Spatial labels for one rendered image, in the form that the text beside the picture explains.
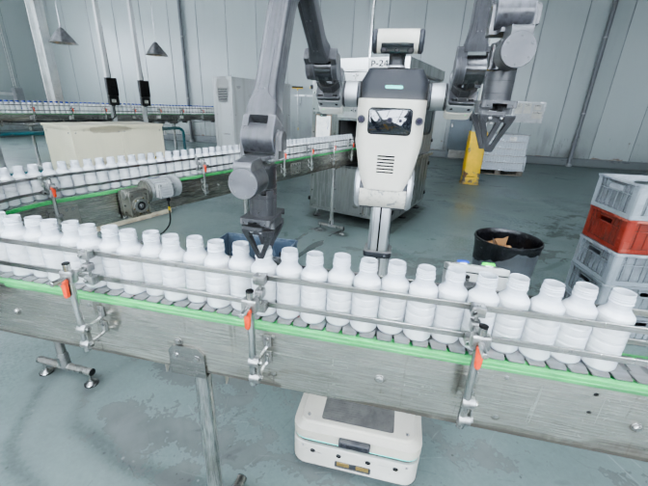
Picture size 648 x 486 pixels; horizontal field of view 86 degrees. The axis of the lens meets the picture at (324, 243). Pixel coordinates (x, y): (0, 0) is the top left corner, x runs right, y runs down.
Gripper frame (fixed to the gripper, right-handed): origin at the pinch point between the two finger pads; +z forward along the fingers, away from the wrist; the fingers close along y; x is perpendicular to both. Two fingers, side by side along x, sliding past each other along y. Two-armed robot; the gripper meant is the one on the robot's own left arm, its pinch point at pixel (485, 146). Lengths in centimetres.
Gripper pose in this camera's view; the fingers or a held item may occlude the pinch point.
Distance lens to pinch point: 85.8
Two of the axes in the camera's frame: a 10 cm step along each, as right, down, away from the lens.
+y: 2.2, -3.5, 9.1
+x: -9.7, -1.2, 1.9
